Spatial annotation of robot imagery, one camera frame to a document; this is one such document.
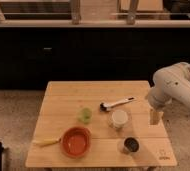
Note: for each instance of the yellow banana toy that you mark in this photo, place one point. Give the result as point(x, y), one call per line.
point(46, 142)

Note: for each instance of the green cup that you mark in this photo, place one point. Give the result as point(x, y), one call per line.
point(85, 115)

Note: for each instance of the black cup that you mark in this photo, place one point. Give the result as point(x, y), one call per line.
point(130, 145)

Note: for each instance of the white cup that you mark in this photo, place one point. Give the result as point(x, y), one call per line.
point(119, 118)

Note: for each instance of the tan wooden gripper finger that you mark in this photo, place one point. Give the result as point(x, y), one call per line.
point(155, 116)

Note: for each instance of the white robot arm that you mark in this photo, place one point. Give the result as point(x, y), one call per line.
point(171, 82)

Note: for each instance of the wooden table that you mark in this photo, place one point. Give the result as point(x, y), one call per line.
point(60, 110)

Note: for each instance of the red bowl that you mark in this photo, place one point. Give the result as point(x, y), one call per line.
point(75, 142)

